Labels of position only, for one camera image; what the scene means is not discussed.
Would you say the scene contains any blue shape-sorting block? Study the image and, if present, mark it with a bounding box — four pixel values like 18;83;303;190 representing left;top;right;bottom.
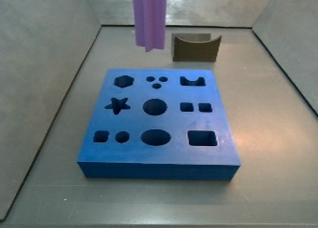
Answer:
77;69;240;181

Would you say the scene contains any dark olive U-shaped block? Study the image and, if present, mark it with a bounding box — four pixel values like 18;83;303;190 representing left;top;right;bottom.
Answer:
171;34;222;62

